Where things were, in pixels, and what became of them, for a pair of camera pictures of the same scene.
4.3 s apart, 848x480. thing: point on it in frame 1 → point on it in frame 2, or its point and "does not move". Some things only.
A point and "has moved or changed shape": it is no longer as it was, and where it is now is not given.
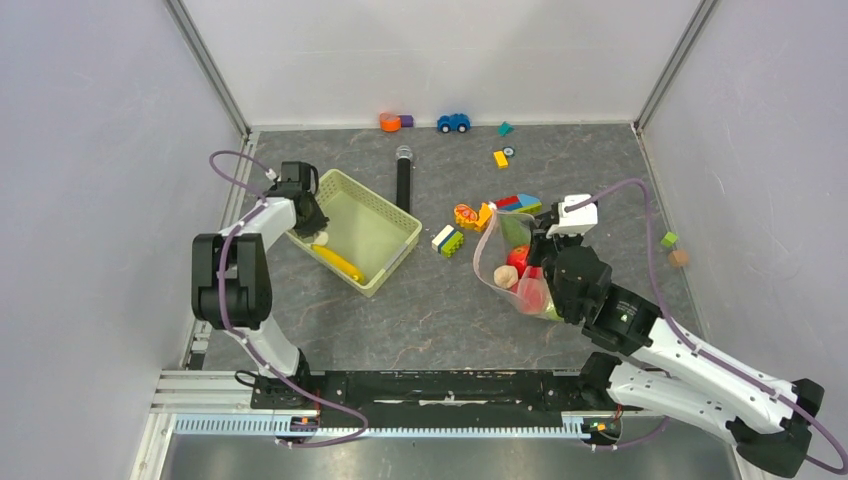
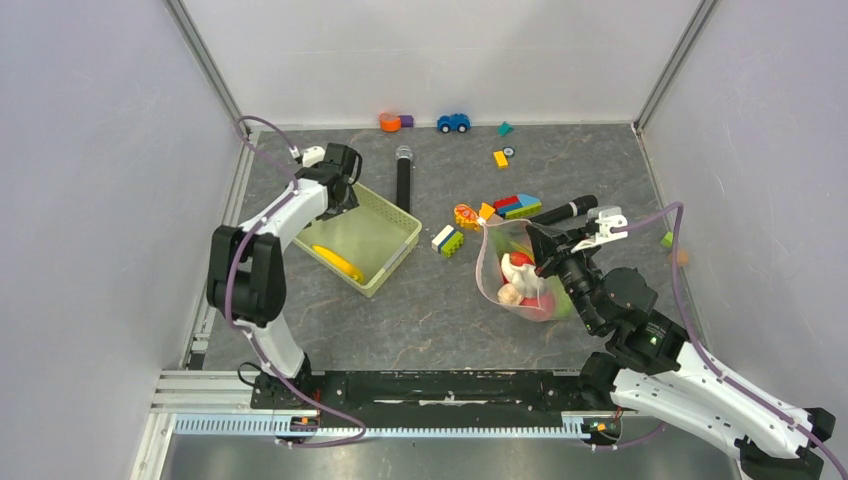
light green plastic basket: x=364 y=230 does not move
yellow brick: x=501 y=159 does not move
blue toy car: x=455 y=122 does not move
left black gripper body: x=316 y=220 → x=339 y=207
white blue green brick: x=448 y=241 does not move
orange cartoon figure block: x=465 y=216 does not move
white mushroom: x=322 y=238 → x=523 y=277
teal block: x=505 y=128 does not move
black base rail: x=445 y=399 does not move
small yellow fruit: x=349 y=268 does not move
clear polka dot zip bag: x=507 y=264 has moved or changed shape
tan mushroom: x=505 y=276 → x=508 y=294
